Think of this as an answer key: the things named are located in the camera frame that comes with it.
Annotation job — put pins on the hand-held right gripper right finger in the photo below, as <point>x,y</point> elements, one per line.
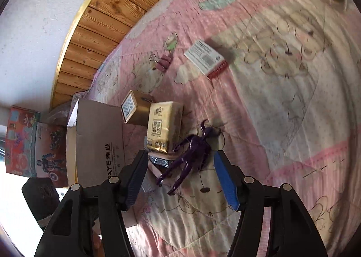
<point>225,182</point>

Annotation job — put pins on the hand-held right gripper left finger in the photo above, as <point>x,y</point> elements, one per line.
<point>134,188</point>

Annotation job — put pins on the purple toy figurine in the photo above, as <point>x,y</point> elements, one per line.
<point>194,147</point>

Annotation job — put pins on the white cardboard box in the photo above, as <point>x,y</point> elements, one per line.
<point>96,133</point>

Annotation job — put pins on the white and red cigarette box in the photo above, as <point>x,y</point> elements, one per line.
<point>203,54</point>

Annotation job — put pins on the small black device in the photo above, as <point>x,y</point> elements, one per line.
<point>160,160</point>

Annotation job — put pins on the pink printed blanket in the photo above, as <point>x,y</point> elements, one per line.
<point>268,133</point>

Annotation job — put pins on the yellow tissue pack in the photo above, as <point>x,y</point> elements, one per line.
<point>162,124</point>

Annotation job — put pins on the gold tin box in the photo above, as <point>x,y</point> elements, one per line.
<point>139,111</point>

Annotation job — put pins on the robot print toy box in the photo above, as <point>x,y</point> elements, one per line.
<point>50,149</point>

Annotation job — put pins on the black chair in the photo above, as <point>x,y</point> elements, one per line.
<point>39,197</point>

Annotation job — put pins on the clear plastic bag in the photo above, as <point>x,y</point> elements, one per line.
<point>57,113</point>

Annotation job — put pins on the colourful toy box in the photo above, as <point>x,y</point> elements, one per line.
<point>21,138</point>

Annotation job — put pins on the pink binder clip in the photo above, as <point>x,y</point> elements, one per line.
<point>164,63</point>

